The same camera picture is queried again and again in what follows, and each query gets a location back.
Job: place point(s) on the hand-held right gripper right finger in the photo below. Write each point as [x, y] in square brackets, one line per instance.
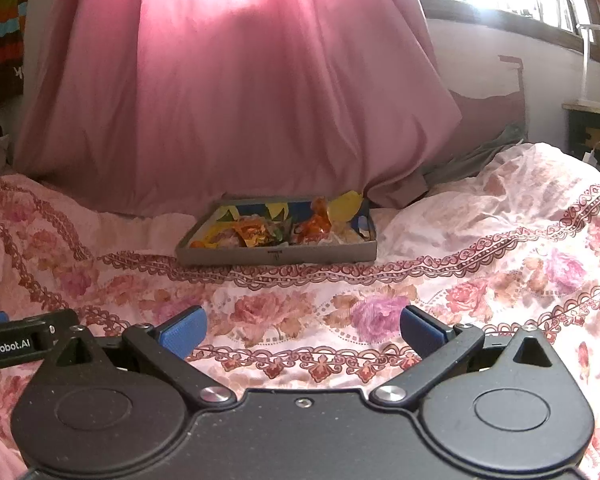
[420, 331]

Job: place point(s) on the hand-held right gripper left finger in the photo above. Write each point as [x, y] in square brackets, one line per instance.
[185, 332]

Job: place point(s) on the grey cardboard box tray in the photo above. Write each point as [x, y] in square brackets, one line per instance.
[305, 255]

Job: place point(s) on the orange red snack packet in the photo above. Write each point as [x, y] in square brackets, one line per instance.
[315, 225]

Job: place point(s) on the floral bed sheet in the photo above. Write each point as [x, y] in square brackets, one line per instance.
[480, 260]

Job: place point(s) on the grey cloth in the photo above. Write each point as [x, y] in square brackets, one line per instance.
[475, 160]

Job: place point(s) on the pink curtain cloth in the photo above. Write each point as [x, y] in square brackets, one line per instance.
[230, 85]

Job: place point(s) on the dark desk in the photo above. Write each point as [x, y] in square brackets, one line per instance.
[595, 130]

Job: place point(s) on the white desk lamp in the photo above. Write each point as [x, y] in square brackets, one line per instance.
[586, 60]

